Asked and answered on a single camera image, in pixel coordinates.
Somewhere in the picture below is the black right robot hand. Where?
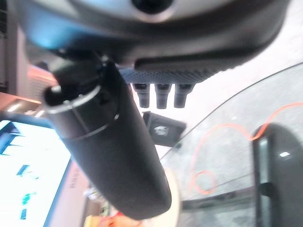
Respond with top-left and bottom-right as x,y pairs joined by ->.
14,0 -> 291,221

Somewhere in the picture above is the black square floor box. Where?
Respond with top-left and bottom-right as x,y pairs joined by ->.
142,111 -> 187,148

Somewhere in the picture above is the round cream table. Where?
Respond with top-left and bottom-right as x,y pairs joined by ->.
163,167 -> 182,227

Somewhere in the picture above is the white blue display screen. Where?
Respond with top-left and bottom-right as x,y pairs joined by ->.
0,111 -> 73,227

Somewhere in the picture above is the grey floor mat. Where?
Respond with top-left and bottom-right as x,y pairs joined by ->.
160,61 -> 303,227

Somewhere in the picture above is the dark robot leg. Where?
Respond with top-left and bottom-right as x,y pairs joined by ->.
252,123 -> 303,227

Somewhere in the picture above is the orange cable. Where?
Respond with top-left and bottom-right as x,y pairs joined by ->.
187,101 -> 303,196

